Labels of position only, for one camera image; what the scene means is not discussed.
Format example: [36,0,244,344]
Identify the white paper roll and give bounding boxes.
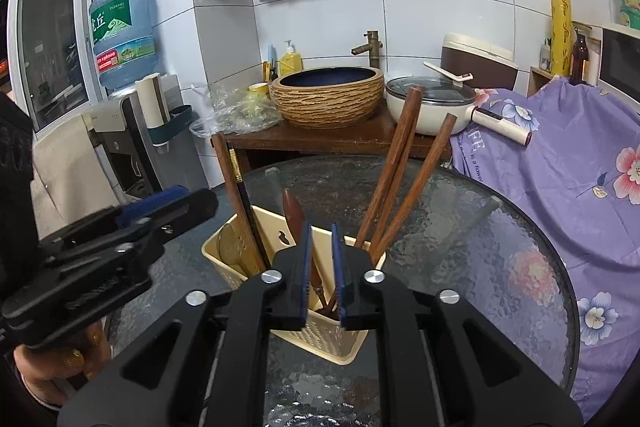
[136,74,171,130]

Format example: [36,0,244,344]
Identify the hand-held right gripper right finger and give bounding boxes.
[331,222,583,427]

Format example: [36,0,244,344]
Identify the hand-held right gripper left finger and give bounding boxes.
[56,223,314,427]

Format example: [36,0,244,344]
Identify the small wooden rack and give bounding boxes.
[529,21,603,98]

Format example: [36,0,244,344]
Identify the white microwave oven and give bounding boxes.
[597,23,640,100]

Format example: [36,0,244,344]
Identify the sliding glass door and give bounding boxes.
[0,0,108,138]

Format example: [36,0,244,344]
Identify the blue water bottle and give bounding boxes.
[89,0,160,90]

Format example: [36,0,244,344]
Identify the brown glass bottle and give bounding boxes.
[569,27,591,86]

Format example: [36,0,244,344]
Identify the woven pattern sink basin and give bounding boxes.
[270,66,386,129]

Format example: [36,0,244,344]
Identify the person's left hand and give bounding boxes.
[12,316,115,409]

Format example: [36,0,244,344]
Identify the purple floral cloth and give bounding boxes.
[447,76,640,423]

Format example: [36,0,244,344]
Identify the teal plastic holder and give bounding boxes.
[146,104,195,154]

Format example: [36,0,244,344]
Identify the yellow soap pump bottle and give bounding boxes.
[278,39,304,78]

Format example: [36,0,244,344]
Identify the cream perforated utensil holder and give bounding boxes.
[201,205,388,365]

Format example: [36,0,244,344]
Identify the dark wooden cabinet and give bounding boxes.
[212,102,453,188]

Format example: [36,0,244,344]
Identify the white rice paddle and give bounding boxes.
[423,61,474,84]

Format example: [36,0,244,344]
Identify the brown and white rice cooker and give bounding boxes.
[440,32,519,92]

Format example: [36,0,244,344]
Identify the white and black water dispenser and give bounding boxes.
[82,74,211,202]

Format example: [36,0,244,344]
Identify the white electric pot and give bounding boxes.
[385,74,533,146]

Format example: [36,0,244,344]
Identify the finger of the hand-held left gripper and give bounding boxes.
[39,186,192,259]
[30,190,220,298]

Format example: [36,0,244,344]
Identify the black and brown chopsticks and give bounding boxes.
[211,132,268,278]

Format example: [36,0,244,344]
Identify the beige board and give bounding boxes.
[30,114,126,238]

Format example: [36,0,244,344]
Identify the wooden handled metal spoon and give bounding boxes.
[281,188,326,303]

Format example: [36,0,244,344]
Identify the black chopstick with gold band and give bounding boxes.
[226,141,272,269]

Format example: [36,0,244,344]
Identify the clear plastic bag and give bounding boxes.
[189,82,283,138]

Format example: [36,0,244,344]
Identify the brass faucet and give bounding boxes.
[350,30,383,70]

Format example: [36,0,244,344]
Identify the yellow roll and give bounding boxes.
[550,0,573,78]

